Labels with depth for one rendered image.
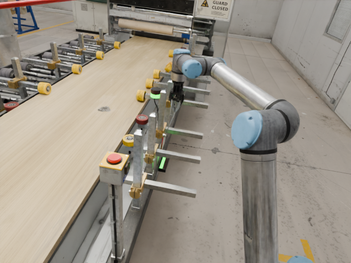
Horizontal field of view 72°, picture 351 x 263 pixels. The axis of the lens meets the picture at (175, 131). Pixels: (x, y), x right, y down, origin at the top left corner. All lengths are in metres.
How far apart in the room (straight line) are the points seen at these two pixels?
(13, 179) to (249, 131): 0.99
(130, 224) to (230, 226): 1.16
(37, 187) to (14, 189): 0.08
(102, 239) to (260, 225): 0.75
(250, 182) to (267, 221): 0.13
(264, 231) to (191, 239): 1.25
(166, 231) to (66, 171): 1.10
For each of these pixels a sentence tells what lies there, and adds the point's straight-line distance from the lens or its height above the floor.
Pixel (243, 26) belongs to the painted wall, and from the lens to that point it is 10.00.
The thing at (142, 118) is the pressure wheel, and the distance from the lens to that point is 1.58.
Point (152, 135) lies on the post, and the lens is 1.26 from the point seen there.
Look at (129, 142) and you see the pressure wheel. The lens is 1.36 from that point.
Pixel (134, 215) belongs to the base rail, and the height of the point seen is 0.70.
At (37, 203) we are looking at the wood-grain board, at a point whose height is 0.90.
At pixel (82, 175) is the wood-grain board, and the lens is 1.19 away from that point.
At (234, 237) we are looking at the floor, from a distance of 2.16.
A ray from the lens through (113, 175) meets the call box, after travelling 0.74.
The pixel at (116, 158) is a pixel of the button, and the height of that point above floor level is 1.23.
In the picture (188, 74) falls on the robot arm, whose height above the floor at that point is 1.31.
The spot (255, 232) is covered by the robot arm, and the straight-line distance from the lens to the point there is 0.87.
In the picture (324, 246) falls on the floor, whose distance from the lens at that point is 2.48.
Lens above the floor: 1.70
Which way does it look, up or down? 33 degrees down
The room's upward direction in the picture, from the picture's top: 7 degrees clockwise
